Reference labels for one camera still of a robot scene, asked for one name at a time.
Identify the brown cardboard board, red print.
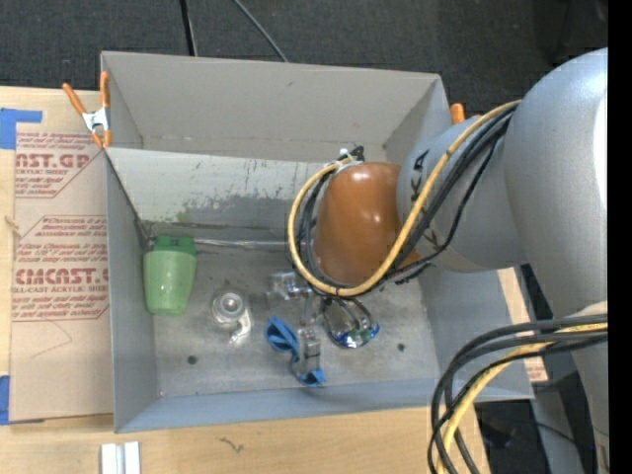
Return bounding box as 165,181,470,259
0,85,116,425

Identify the clear glass cup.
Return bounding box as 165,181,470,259
210,290,255,348

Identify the grey metal bin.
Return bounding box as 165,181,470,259
100,50,535,435

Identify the green plastic cup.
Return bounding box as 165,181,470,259
142,235,198,316

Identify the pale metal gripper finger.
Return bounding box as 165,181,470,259
294,329,324,383
267,270,314,307

